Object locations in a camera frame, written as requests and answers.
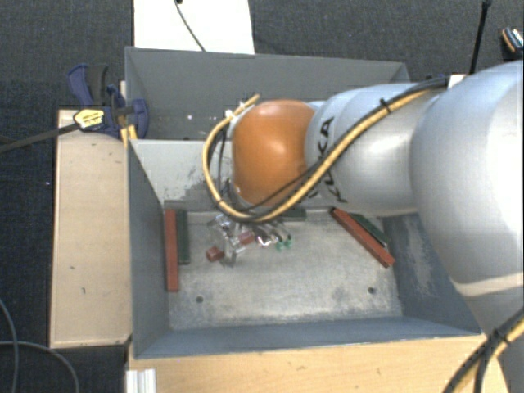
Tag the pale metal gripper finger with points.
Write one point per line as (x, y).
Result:
(221, 227)
(234, 255)

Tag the small red-brown block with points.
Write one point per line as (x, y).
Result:
(214, 254)

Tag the dark green flat block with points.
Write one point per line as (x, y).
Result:
(370, 228)
(183, 240)

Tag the red-brown flat block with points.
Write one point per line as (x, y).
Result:
(364, 238)
(172, 256)

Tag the grey metal bin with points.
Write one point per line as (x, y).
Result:
(286, 293)

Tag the pale wood flat board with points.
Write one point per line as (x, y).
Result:
(90, 240)

